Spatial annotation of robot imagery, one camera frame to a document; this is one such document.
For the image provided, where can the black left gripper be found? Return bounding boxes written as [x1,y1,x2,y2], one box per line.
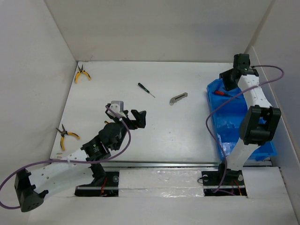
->
[111,110,145,151]

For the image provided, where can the green black precision screwdriver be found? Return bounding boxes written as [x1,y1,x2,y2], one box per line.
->
[138,82,155,98]

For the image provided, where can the red handled screwdriver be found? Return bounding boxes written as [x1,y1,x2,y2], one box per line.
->
[213,90,233,98]

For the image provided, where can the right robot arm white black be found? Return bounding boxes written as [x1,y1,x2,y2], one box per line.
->
[216,53,281,184]

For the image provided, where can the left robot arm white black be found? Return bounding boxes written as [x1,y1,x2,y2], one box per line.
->
[14,104,146,212]

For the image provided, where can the silver folding utility knife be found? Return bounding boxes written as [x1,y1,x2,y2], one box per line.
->
[169,92,188,105]

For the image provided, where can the blue plastic compartment bin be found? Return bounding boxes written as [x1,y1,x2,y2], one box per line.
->
[206,78,277,162]

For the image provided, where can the yellow pliers far corner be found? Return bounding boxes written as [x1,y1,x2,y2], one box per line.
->
[74,64,91,84]

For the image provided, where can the yellow pliers near left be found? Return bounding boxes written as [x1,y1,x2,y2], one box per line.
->
[55,124,81,151]

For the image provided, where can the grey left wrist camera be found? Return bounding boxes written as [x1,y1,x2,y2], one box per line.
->
[110,101,124,113]

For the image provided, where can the metal mounting rail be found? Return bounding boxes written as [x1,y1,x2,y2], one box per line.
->
[50,160,272,188]

